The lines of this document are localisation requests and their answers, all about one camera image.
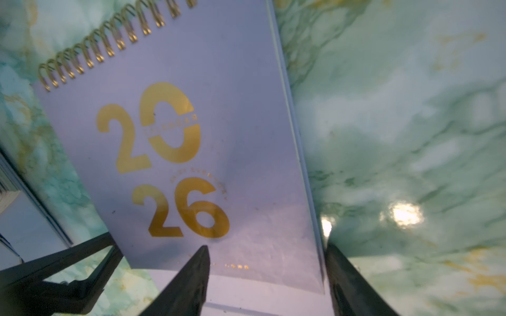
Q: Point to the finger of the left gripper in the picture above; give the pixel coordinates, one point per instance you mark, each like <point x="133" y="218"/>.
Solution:
<point x="41" y="286"/>

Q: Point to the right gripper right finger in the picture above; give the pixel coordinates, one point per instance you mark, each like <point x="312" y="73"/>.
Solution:
<point x="351" y="294"/>

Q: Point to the purple calendar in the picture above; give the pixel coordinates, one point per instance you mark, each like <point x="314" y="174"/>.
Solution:
<point x="178" y="118"/>

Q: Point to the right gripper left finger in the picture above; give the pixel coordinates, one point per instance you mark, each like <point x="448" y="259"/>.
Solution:
<point x="186" y="293"/>

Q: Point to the aluminium front rail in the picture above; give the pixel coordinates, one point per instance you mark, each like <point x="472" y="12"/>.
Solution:
<point x="28" y="230"/>

